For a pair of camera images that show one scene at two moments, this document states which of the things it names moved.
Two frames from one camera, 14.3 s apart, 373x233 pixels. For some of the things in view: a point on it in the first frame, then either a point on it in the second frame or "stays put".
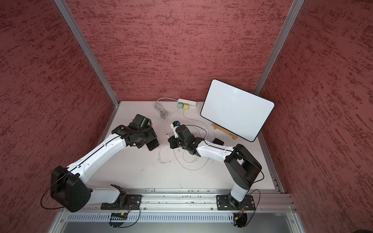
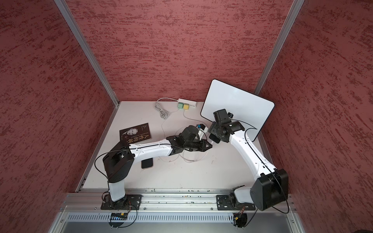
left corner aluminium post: [70, 18] stays put
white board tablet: [237, 111] stays put
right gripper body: [182, 142] to [215, 129]
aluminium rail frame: [263, 205] stays put
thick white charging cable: [189, 168] to [183, 151]
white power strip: [192, 104] stays put
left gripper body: [144, 136] to [194, 144]
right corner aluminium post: [295, 10] stays put
